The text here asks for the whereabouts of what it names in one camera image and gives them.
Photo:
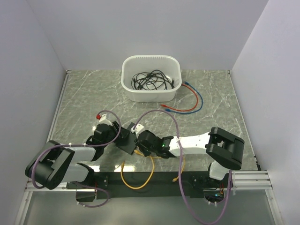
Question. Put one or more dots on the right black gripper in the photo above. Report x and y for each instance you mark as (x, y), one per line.
(140, 147)

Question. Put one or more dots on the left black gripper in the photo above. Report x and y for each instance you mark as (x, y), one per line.
(116, 125)

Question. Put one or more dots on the black network switch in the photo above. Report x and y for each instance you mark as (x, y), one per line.
(127, 144)

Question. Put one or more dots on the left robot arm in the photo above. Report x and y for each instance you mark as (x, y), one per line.
(65, 163)

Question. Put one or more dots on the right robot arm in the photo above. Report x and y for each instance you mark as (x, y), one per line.
(225, 148)

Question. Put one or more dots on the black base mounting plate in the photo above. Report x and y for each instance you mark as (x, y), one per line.
(157, 184)

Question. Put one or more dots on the white plastic tub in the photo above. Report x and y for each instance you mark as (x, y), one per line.
(147, 63)

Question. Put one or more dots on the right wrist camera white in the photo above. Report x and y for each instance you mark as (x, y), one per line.
(137, 129)

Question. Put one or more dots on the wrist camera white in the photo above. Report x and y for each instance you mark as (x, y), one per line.
(103, 119)
(137, 129)

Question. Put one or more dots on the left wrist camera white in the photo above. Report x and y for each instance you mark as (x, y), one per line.
(103, 119)

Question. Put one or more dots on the aluminium frame rail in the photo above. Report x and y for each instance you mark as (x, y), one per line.
(243, 180)

